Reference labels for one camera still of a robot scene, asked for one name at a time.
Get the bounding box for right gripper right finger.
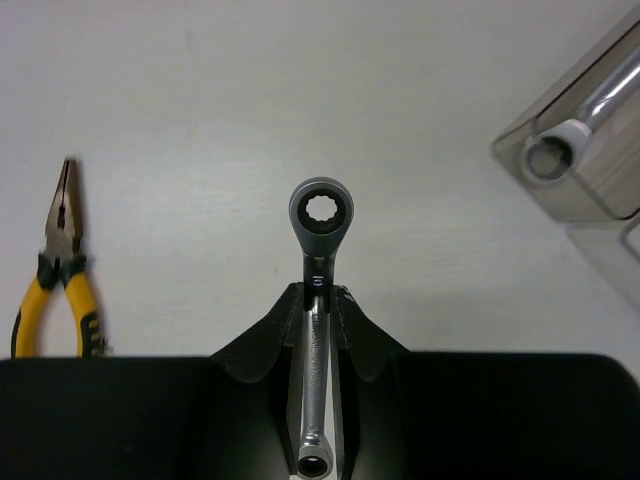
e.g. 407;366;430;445
333;287;639;479

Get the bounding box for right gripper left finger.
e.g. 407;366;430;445
1;283;302;479

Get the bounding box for small silver ratchet wrench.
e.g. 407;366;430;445
289;177;354;479

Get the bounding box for large silver ratchet wrench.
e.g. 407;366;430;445
520;47;639;185

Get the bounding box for yellow needle nose pliers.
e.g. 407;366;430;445
10;156;106;359

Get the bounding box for clear plastic organizer container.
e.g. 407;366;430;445
491;8;639;306

